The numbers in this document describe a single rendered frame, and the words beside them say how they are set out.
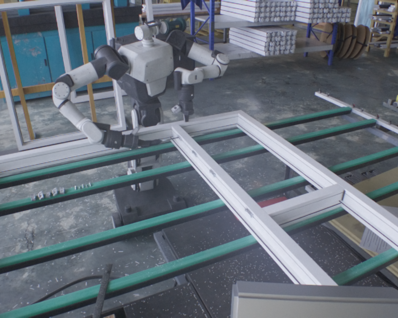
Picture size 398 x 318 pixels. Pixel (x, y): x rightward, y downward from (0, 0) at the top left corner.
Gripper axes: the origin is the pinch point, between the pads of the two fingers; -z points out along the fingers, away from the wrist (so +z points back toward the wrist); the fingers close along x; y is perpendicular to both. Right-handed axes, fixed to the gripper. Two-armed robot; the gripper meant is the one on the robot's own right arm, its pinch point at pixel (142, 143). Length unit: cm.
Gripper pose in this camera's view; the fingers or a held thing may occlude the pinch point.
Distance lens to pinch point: 175.1
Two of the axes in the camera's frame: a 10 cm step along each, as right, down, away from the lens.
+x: -3.5, 1.1, 9.3
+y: -0.9, 9.9, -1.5
